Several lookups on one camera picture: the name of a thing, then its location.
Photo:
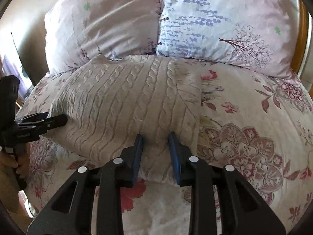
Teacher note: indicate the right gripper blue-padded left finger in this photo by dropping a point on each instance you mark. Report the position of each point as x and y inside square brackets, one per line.
[120, 172]

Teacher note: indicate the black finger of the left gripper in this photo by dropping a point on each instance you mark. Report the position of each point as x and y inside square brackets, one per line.
[38, 124]

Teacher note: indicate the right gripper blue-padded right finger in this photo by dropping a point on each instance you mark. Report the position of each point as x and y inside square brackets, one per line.
[190, 170]

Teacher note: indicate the beige cable-knit sweater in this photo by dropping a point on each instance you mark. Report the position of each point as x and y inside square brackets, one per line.
[108, 103]

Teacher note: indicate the person's left hand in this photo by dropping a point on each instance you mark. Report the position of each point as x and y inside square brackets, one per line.
[21, 165]

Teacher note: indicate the floral bed sheet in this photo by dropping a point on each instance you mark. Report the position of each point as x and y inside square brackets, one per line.
[259, 124]

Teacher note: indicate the lilac pillow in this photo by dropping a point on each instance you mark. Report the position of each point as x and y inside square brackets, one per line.
[79, 30]

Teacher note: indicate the blue floral pillow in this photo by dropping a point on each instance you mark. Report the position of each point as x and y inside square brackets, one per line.
[259, 35]

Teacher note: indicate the wooden bed headboard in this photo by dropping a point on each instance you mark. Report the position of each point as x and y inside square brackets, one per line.
[302, 58]

